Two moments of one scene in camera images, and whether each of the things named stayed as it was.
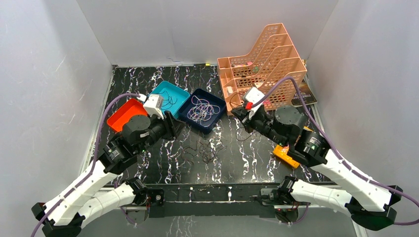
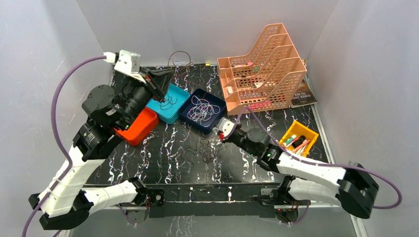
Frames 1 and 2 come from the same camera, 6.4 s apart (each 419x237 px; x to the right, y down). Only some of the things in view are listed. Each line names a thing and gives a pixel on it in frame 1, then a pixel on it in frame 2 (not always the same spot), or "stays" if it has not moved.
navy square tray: (201, 110) stays
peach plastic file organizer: (274, 57) stays
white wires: (202, 110) stays
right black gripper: (242, 115) -> (228, 140)
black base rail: (210, 200) stays
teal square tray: (174, 98) stays
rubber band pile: (208, 152) -> (181, 59)
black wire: (241, 128) -> (207, 151)
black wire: (169, 100) stays
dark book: (307, 94) stays
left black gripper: (171, 128) -> (152, 87)
